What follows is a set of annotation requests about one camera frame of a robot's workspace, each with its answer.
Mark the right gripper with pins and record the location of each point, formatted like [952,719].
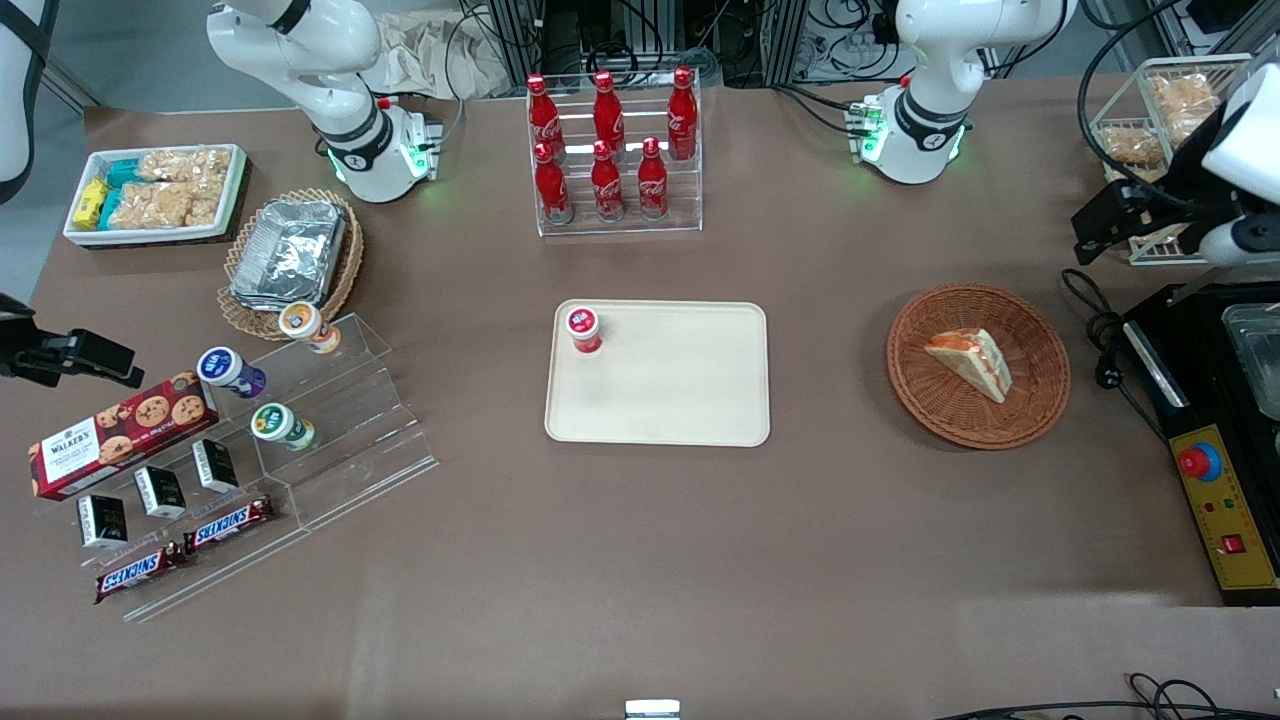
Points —
[20,352]

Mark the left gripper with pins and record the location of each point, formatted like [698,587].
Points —
[1183,162]

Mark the triangular sandwich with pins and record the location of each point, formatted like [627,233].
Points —
[972,362]

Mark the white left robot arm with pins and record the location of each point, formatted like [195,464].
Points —
[935,90]

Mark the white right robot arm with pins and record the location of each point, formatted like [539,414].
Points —
[335,95]

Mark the oval wicker basket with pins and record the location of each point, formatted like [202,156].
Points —
[245,318]

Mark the silver foil tray stack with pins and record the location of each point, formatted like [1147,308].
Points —
[290,250]

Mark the brown round wicker basket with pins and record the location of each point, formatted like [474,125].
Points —
[935,400]

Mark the beige plastic serving tray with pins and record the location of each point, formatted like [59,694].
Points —
[680,385]

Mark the bagged fried snack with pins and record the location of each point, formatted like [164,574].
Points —
[1132,145]
[1185,100]

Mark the red Walkers cookie box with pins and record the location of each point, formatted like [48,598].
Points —
[110,440]

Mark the white rectangular snack bin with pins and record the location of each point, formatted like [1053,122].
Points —
[150,236]

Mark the purple lid yogurt cup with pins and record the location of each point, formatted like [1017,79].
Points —
[225,368]

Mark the teal snack packet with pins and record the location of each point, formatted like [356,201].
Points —
[124,173]
[110,208]

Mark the yellow snack packet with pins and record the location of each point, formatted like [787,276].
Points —
[90,203]

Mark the small black carton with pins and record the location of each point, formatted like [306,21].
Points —
[102,520]
[215,466]
[160,492]

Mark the black countertop appliance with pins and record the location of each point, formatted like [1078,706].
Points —
[1200,370]

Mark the clear bag rice crackers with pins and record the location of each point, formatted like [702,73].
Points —
[207,202]
[185,163]
[150,205]

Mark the clear plastic container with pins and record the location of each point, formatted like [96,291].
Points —
[1255,355]

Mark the green lid yogurt cup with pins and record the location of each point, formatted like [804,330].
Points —
[275,424]

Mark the Snickers chocolate bar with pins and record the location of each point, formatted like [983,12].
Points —
[140,572]
[228,524]

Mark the orange lid yogurt cup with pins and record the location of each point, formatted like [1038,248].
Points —
[300,322]

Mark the clear acrylic stepped stand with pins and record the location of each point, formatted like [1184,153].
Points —
[350,440]

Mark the yellow control box red button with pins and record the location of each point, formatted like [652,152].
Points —
[1225,530]

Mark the beige cloth bag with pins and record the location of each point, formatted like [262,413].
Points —
[440,55]

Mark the red cola bottle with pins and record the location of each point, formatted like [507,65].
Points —
[682,115]
[607,110]
[552,190]
[652,185]
[607,188]
[543,115]

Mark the red lid yogurt cup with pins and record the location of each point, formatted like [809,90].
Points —
[584,328]

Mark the clear acrylic bottle rack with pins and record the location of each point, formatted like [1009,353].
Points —
[625,228]

